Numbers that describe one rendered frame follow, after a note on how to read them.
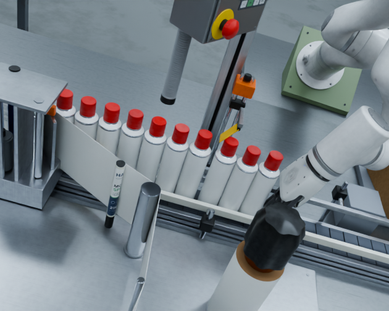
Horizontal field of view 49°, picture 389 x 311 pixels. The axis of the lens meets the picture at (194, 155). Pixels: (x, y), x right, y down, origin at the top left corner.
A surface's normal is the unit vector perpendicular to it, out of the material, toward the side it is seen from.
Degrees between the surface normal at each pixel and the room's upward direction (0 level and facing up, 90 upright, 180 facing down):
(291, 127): 0
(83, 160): 90
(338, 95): 49
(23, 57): 0
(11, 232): 0
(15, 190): 90
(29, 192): 90
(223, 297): 90
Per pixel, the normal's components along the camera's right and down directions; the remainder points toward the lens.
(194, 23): -0.66, 0.35
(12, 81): 0.25, -0.73
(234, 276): -0.87, 0.11
